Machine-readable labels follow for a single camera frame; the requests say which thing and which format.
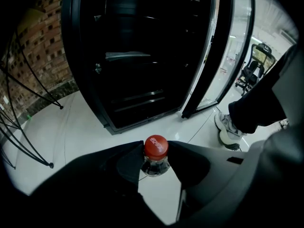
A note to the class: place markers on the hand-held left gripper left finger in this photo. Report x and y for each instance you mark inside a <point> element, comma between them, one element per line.
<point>95,189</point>

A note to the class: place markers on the glass refrigerator door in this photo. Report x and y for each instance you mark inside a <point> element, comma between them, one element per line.
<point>228,46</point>

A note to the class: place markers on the black office chair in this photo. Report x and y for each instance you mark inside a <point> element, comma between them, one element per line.
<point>250,76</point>

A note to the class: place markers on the black refrigerator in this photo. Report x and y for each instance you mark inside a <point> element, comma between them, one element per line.
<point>133,56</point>

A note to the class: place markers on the dark cola bottle red cap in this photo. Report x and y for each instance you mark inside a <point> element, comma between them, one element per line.
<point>156,146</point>

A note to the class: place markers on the white sneaker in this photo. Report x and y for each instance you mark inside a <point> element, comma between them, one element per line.
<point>229,132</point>

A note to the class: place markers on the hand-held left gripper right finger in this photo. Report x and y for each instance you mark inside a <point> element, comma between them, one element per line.
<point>228,179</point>

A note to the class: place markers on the black trousers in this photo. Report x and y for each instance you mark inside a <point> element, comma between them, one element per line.
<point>261,103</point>

